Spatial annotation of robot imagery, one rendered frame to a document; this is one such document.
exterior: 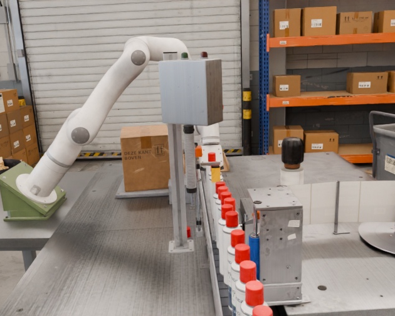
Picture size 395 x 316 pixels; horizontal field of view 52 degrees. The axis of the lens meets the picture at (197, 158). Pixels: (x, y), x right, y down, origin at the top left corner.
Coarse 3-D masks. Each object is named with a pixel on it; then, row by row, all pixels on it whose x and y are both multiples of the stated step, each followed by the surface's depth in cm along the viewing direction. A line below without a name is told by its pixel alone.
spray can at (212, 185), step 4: (220, 176) 150; (220, 180) 149; (212, 184) 150; (212, 188) 150; (212, 192) 151; (212, 196) 151; (212, 200) 152; (212, 204) 152; (212, 208) 152; (212, 212) 153
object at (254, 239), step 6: (252, 234) 99; (258, 234) 99; (252, 240) 98; (258, 240) 98; (252, 246) 98; (258, 246) 98; (252, 252) 99; (258, 252) 99; (252, 258) 99; (258, 258) 99; (258, 264) 99; (258, 270) 100; (258, 276) 100
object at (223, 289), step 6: (204, 168) 221; (204, 174) 210; (204, 198) 176; (210, 228) 146; (210, 234) 141; (216, 246) 132; (216, 252) 129; (216, 258) 125; (216, 264) 122; (216, 270) 118; (222, 276) 115; (222, 282) 112; (222, 288) 109; (222, 294) 106; (222, 300) 104; (222, 306) 102; (228, 312) 99
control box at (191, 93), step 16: (160, 64) 122; (176, 64) 119; (192, 64) 116; (208, 64) 115; (160, 80) 124; (176, 80) 120; (192, 80) 117; (208, 80) 116; (176, 96) 122; (192, 96) 119; (208, 96) 117; (176, 112) 123; (192, 112) 120; (208, 112) 118
